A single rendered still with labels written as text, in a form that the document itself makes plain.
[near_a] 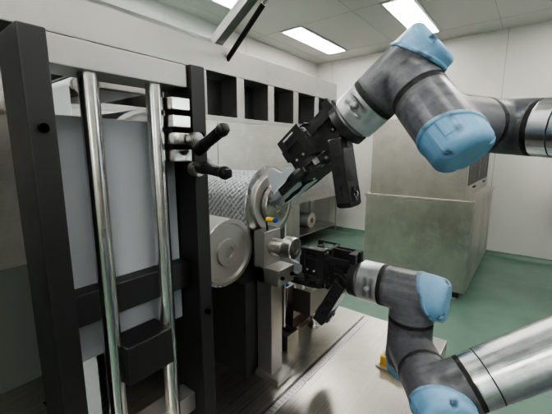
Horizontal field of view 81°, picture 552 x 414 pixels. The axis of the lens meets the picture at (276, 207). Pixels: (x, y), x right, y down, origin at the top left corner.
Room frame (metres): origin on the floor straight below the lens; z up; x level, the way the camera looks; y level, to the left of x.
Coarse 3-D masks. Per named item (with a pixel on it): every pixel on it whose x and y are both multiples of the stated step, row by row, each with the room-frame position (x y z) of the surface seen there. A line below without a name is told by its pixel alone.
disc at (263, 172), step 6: (264, 168) 0.64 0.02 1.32; (276, 168) 0.67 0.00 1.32; (258, 174) 0.63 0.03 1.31; (264, 174) 0.64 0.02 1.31; (252, 180) 0.61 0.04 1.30; (258, 180) 0.62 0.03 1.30; (252, 186) 0.61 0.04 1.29; (246, 192) 0.60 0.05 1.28; (252, 192) 0.61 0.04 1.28; (246, 198) 0.60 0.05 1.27; (246, 204) 0.60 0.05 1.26; (246, 210) 0.60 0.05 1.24; (288, 210) 0.70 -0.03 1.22; (246, 216) 0.60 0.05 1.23; (252, 216) 0.61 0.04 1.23; (246, 222) 0.60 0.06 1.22; (252, 222) 0.61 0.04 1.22; (252, 228) 0.61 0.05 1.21; (258, 228) 0.62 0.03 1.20
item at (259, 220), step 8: (264, 176) 0.64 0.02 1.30; (264, 184) 0.63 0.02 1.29; (256, 192) 0.61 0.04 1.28; (256, 200) 0.61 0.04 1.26; (256, 208) 0.61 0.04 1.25; (288, 208) 0.69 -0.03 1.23; (256, 216) 0.61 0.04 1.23; (256, 224) 0.62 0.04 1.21; (264, 224) 0.63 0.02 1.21; (272, 224) 0.65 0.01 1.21; (280, 224) 0.67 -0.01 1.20
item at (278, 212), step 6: (270, 186) 0.63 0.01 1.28; (264, 192) 0.63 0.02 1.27; (270, 192) 0.62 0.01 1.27; (264, 198) 0.62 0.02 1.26; (270, 198) 0.62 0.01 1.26; (264, 204) 0.61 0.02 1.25; (264, 210) 0.62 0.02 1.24; (270, 210) 0.62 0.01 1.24; (276, 210) 0.64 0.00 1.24; (282, 210) 0.65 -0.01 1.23; (264, 216) 0.63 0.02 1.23; (270, 216) 0.62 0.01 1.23; (276, 216) 0.64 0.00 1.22; (282, 216) 0.65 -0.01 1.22
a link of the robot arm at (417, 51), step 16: (416, 32) 0.44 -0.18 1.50; (432, 32) 0.43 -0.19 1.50; (400, 48) 0.45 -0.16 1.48; (416, 48) 0.43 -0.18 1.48; (432, 48) 0.43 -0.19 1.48; (384, 64) 0.46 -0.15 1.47; (400, 64) 0.44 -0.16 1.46; (416, 64) 0.43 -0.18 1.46; (432, 64) 0.43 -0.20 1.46; (448, 64) 0.44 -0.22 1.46; (368, 80) 0.47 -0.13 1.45; (384, 80) 0.46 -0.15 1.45; (400, 80) 0.44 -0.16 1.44; (368, 96) 0.47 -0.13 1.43; (384, 96) 0.46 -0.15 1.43; (384, 112) 0.47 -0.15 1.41
